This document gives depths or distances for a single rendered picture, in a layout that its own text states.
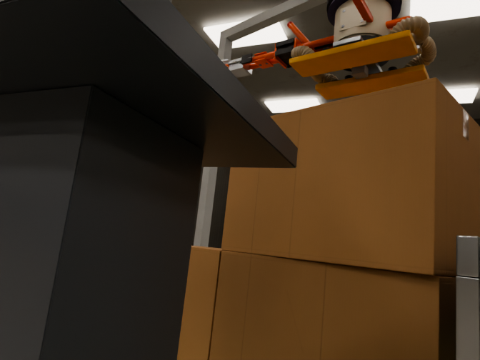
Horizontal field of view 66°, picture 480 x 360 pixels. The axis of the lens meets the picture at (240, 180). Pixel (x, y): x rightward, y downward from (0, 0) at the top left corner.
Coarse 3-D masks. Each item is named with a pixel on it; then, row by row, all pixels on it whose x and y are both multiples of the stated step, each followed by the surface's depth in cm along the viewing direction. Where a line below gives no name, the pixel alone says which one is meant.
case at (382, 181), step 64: (320, 128) 94; (384, 128) 82; (448, 128) 79; (256, 192) 105; (320, 192) 90; (384, 192) 79; (448, 192) 77; (320, 256) 86; (384, 256) 76; (448, 256) 75
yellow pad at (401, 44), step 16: (400, 32) 93; (336, 48) 103; (352, 48) 100; (368, 48) 98; (384, 48) 98; (400, 48) 97; (416, 48) 98; (304, 64) 110; (320, 64) 110; (336, 64) 109; (352, 64) 108
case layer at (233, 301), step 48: (192, 288) 116; (240, 288) 102; (288, 288) 92; (336, 288) 83; (384, 288) 76; (432, 288) 70; (192, 336) 111; (240, 336) 99; (288, 336) 89; (336, 336) 81; (384, 336) 74; (432, 336) 68
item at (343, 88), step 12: (384, 72) 113; (396, 72) 111; (408, 72) 109; (420, 72) 108; (324, 84) 124; (336, 84) 122; (348, 84) 120; (360, 84) 119; (372, 84) 118; (384, 84) 118; (396, 84) 117; (324, 96) 131; (336, 96) 130
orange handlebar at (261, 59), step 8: (352, 0) 98; (360, 0) 98; (360, 8) 101; (368, 8) 103; (368, 16) 104; (408, 16) 105; (392, 24) 107; (320, 40) 120; (328, 40) 118; (256, 56) 134; (264, 56) 133; (272, 56) 131; (256, 64) 139; (264, 64) 136; (272, 64) 136
